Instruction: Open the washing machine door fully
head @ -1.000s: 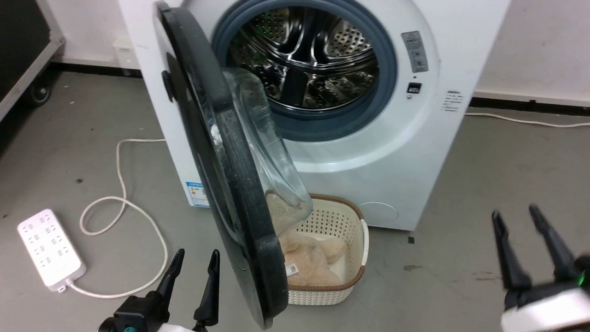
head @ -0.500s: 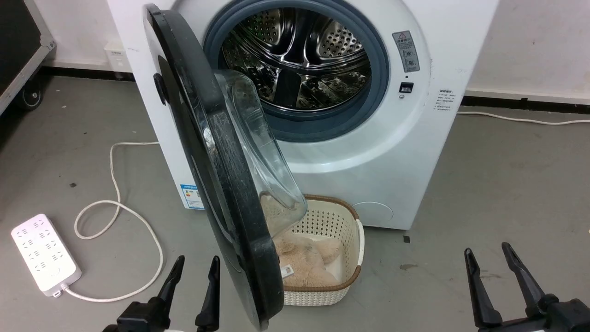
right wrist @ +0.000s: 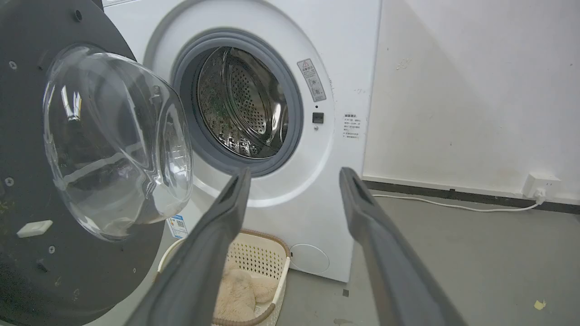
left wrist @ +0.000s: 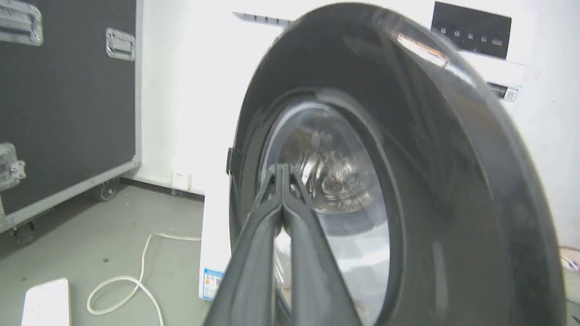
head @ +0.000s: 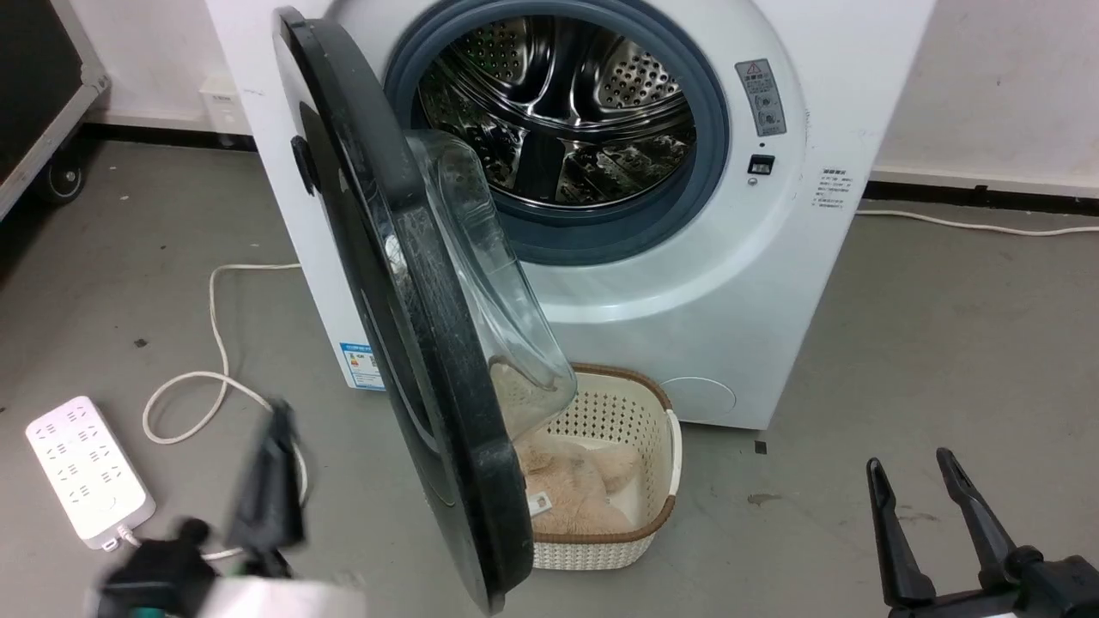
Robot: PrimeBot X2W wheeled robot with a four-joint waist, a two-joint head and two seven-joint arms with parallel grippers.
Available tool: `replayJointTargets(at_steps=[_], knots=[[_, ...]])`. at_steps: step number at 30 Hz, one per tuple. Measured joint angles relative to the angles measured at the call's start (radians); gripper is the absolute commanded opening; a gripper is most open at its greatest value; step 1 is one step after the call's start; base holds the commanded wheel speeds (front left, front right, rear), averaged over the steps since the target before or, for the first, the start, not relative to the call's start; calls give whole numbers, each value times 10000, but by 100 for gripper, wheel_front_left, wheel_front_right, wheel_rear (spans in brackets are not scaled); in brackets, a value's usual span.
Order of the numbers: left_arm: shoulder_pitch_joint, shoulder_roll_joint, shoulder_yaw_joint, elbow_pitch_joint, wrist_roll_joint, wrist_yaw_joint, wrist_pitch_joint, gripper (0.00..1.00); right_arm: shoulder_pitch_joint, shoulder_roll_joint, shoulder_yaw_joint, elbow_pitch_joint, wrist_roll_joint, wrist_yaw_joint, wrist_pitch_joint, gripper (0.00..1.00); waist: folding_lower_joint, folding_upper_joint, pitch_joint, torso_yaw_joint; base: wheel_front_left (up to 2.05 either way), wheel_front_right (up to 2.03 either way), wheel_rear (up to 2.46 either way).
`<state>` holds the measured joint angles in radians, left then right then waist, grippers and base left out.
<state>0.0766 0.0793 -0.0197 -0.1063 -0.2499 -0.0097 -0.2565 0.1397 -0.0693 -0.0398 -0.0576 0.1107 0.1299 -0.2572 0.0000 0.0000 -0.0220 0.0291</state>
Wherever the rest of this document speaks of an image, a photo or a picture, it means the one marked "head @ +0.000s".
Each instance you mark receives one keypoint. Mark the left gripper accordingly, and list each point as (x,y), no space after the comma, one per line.
(159,575)

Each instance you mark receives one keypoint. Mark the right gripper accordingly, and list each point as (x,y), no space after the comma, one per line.
(1056,592)

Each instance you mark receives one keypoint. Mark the black round glass washer door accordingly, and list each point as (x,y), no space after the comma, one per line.
(386,215)

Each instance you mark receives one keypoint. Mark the white front-load washing machine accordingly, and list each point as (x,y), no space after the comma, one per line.
(730,300)

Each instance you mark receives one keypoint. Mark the black door latch socket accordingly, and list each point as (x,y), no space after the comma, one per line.
(762,164)

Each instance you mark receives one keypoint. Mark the grey rubber door gasket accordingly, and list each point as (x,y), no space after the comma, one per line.
(710,129)

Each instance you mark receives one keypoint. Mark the blue energy label sticker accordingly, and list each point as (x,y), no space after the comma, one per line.
(361,366)

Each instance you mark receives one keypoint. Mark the white power strip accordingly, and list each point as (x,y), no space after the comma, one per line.
(81,463)

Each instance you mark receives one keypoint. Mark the round white filter cover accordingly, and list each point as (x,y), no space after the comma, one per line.
(700,399)

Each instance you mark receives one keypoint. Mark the beige plush teddy bear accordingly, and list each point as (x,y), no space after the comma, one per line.
(575,493)

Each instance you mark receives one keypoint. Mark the white woven laundry basket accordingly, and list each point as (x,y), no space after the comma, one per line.
(618,412)

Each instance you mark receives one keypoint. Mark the white printed text sticker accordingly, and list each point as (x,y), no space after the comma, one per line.
(832,189)

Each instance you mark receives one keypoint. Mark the black caster wheel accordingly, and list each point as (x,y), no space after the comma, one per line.
(63,180)

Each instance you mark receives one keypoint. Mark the grey warning sticker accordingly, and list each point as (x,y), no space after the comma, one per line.
(761,96)

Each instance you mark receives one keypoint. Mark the black flight case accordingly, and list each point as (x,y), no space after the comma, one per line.
(34,69)

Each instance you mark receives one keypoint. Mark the stainless steel washer drum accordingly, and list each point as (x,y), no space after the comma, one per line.
(558,103)

